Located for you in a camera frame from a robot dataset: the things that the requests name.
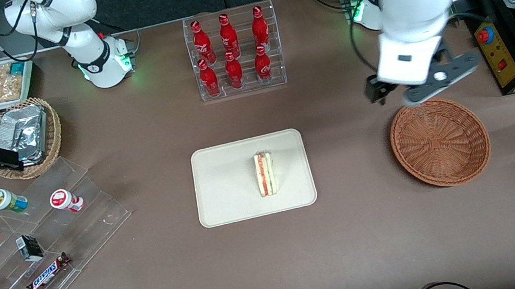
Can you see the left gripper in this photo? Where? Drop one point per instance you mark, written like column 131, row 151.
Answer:
column 376, row 88

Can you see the triangular sandwich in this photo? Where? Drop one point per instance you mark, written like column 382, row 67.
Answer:
column 266, row 174

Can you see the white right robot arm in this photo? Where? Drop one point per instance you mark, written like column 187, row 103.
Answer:
column 79, row 17

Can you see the light wicker basket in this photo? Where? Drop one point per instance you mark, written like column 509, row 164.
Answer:
column 53, row 135

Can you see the brown round wicker basket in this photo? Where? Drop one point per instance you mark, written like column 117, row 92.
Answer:
column 440, row 144

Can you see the cream plastic tray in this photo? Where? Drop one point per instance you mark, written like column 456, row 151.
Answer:
column 227, row 181

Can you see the green lidded cup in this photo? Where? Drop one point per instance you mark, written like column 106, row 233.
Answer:
column 2, row 200

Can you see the silver foil packet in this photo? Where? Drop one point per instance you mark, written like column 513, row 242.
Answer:
column 25, row 132

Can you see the red lidded cup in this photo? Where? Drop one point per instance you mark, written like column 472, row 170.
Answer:
column 63, row 200

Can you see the teal snack packet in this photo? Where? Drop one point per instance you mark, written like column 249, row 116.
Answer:
column 17, row 68

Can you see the Snickers chocolate bar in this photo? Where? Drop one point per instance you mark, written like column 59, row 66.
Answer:
column 47, row 274

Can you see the red cola bottle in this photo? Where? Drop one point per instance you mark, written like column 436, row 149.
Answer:
column 209, row 81
column 228, row 37
column 260, row 28
column 202, row 43
column 263, row 68
column 234, row 74

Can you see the clear acrylic bottle rack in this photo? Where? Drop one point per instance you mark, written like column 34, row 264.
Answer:
column 249, row 85

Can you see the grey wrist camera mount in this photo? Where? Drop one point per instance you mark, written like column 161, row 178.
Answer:
column 459, row 69

